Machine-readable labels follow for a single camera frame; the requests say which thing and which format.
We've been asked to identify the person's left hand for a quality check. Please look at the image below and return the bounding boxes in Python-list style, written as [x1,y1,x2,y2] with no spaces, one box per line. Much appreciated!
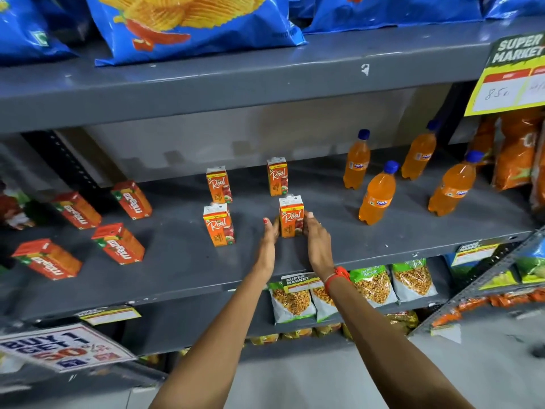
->
[255,216,281,275]

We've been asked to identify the person's right hand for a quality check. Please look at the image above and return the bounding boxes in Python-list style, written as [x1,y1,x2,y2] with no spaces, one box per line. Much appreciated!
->
[303,211,337,280]

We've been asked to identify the orange juice carton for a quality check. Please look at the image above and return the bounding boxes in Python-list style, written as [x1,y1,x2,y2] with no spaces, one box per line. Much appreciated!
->
[203,203,236,247]
[278,194,305,238]
[267,157,289,197]
[206,166,233,205]

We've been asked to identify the person's right forearm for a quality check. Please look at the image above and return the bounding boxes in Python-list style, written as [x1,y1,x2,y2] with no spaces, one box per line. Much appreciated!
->
[326,274,475,409]

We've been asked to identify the person's left forearm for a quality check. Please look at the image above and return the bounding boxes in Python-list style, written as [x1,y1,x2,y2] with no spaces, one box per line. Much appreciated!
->
[150,268,276,409]

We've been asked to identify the red wrist band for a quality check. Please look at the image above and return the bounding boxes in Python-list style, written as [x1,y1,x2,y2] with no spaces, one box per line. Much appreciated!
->
[324,266,351,295]

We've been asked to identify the small shelf price tag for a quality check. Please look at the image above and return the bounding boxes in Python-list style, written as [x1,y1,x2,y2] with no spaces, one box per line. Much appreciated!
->
[76,305,143,327]
[280,272,325,294]
[450,241,500,267]

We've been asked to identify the orange soda bottle blue cap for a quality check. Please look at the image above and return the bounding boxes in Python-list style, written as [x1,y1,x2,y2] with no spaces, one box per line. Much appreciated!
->
[343,129,371,190]
[428,150,485,217]
[401,119,440,181]
[359,160,400,226]

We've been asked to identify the white green nut packet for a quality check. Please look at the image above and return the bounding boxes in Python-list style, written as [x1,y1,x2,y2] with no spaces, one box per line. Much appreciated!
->
[349,265,398,309]
[267,280,317,325]
[391,259,439,304]
[310,286,340,323]

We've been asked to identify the row of yellow snack packets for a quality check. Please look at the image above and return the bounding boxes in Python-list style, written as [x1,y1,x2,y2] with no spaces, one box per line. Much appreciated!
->
[250,310,421,347]

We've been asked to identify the red mango drink carton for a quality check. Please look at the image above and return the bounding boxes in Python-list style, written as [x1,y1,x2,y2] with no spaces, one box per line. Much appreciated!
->
[111,180,153,220]
[51,191,103,230]
[91,222,146,265]
[11,238,83,281]

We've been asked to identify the grey metal shelf rack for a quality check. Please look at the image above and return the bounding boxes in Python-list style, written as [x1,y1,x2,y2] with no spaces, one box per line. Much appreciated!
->
[0,16,545,409]

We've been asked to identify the grey side shelf rack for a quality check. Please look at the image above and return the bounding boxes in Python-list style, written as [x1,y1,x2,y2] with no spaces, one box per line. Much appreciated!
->
[408,228,545,338]

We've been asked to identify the row of orange packets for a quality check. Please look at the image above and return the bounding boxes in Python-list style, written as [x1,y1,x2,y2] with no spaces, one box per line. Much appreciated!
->
[431,289,545,329]

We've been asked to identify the blue chips bag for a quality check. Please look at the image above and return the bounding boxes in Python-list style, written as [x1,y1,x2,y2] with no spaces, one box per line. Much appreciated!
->
[303,0,484,35]
[482,0,545,20]
[0,0,78,67]
[84,0,308,67]

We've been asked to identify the black perforated shelf upright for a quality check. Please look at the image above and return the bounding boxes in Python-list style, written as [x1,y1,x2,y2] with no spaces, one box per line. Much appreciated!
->
[20,129,102,193]

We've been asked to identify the green blue snack packet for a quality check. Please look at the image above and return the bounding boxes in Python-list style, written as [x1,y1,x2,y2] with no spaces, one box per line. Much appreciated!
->
[514,242,545,285]

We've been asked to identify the white promotion sign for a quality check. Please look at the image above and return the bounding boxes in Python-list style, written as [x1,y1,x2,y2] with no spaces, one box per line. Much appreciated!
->
[0,323,138,374]

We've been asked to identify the yellow green price sign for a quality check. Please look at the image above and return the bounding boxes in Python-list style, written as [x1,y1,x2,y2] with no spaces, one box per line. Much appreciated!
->
[464,31,545,117]

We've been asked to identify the red green snack packet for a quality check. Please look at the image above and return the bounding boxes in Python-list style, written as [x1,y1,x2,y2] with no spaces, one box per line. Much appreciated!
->
[0,182,36,231]

